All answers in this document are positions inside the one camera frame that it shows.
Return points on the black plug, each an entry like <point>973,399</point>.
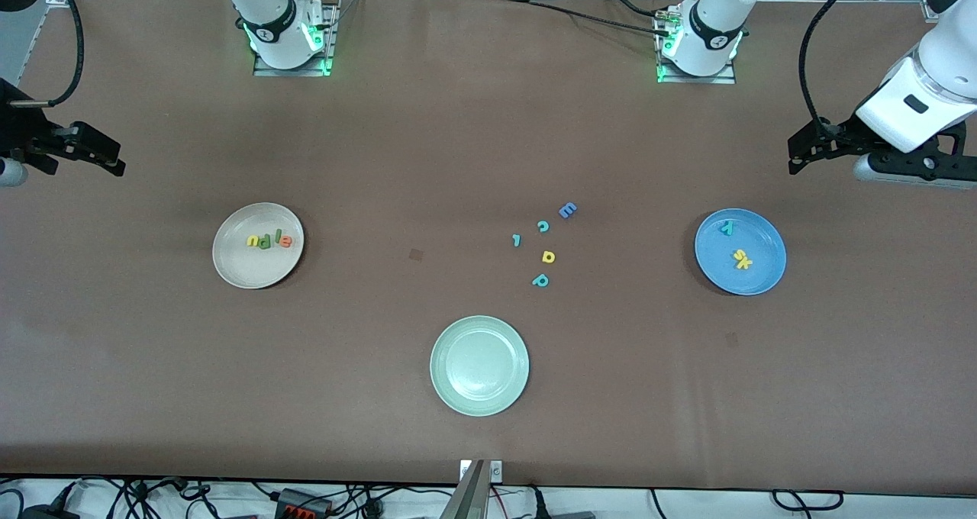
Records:
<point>538,504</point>

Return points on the black power adapter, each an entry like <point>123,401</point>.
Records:
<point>46,513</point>

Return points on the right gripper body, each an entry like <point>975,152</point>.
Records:
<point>20,133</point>

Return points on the blue foam letter E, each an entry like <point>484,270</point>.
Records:
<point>565,211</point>

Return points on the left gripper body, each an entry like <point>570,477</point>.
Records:
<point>849,133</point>

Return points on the teal foam letter y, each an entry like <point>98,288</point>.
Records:
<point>727,229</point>

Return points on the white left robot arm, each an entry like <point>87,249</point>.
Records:
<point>710,23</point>

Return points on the black red power strip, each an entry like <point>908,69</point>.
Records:
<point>301,501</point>

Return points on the white bracket plate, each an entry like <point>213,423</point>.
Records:
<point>496,471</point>

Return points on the blue round plate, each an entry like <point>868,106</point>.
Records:
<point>756,278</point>

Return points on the pale green round plate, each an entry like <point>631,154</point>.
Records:
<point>479,366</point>

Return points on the beige round plate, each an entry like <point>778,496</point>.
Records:
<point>256,271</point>

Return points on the grey metal mount bar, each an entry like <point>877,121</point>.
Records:
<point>469,496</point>

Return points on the green foam letter d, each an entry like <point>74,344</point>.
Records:
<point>265,244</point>

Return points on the teal foam letter p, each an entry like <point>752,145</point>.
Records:
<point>536,282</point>

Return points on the brown table cover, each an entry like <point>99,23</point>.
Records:
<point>488,122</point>

